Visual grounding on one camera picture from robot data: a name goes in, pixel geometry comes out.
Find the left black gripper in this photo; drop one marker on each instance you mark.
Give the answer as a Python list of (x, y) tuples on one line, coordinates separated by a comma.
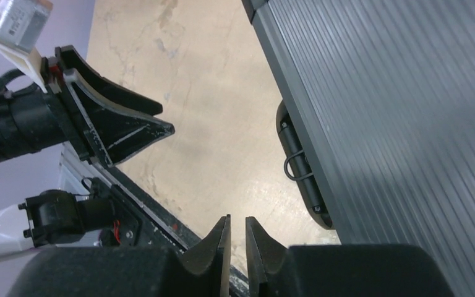
[(80, 106)]

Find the aluminium extrusion rail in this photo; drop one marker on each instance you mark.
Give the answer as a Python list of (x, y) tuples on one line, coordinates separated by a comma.
[(75, 175)]

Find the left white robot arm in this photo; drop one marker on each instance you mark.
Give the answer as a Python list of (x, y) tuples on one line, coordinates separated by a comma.
[(54, 216)]

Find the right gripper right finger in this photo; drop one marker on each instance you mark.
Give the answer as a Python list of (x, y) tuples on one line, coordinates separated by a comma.
[(339, 270)]

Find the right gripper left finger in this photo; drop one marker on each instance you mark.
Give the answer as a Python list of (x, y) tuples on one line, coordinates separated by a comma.
[(86, 271)]

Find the black foam-lined carry case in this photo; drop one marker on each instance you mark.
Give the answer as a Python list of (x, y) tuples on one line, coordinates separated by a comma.
[(378, 119)]

